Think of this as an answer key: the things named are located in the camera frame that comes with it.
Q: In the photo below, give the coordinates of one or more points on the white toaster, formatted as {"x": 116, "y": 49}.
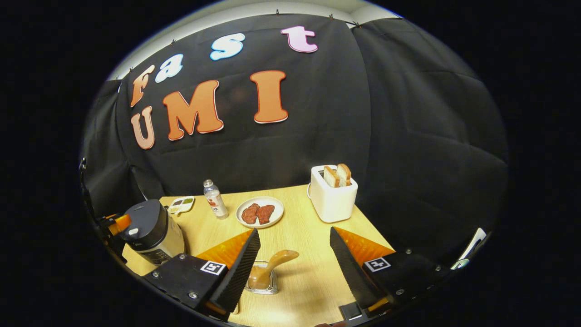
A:
{"x": 333, "y": 204}

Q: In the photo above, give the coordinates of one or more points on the cream rice box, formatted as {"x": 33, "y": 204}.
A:
{"x": 235, "y": 309}

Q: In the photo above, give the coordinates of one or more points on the white round plate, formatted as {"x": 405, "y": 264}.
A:
{"x": 261, "y": 200}

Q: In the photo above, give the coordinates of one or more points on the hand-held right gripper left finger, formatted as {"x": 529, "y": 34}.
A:
{"x": 240, "y": 272}

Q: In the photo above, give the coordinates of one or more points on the wooden spoon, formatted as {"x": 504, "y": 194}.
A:
{"x": 277, "y": 261}

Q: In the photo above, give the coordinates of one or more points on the black tape patch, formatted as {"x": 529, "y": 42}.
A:
{"x": 352, "y": 311}

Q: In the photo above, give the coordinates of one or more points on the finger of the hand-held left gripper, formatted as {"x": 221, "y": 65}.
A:
{"x": 121, "y": 223}

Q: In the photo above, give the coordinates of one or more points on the small clear drink bottle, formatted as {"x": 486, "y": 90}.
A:
{"x": 215, "y": 202}

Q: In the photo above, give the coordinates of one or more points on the white divided condiment dish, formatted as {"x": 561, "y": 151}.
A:
{"x": 181, "y": 204}

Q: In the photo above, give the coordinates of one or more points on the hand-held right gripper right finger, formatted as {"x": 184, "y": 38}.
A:
{"x": 349, "y": 272}

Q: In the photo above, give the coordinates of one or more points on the dark grey rice cooker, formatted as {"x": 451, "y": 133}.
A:
{"x": 145, "y": 222}

